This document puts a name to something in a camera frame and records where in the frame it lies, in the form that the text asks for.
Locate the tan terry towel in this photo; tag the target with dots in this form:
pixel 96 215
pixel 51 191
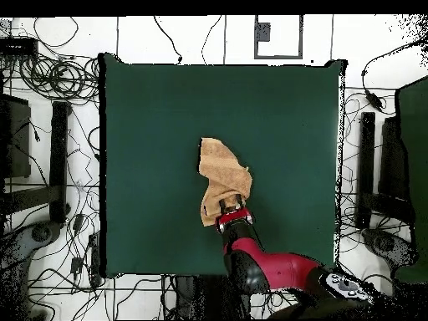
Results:
pixel 220 167

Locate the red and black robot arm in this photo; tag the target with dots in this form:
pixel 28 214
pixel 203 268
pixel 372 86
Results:
pixel 281 267

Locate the black flat panel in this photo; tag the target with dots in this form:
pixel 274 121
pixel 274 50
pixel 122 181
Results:
pixel 393 157

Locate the dark green table cloth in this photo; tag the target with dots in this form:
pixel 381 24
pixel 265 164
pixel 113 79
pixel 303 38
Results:
pixel 150 133

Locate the black upright bar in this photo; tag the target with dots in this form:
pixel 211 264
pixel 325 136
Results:
pixel 60 160
pixel 367 150

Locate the black power strip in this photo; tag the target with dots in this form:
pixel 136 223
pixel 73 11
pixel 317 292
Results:
pixel 96 267

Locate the black horizontal beam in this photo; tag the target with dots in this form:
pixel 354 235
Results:
pixel 30 199
pixel 384 205

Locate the black power adapter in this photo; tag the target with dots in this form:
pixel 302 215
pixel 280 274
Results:
pixel 76 264
pixel 78 222

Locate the dark grey stand base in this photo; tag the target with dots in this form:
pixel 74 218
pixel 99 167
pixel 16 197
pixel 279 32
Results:
pixel 388 244
pixel 40 234

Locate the small dark grey square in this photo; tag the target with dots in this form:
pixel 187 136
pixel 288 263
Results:
pixel 263 31

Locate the dark green cloth cover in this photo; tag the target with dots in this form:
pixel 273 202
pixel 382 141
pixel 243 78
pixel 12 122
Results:
pixel 418 150

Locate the black square cabinet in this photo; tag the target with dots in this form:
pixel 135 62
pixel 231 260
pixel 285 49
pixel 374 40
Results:
pixel 16 140

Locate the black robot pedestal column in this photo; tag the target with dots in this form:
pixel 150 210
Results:
pixel 207 297

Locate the grey square frame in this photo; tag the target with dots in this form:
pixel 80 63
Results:
pixel 277 57

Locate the black switch box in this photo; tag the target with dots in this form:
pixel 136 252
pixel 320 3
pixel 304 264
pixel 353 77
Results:
pixel 18 46

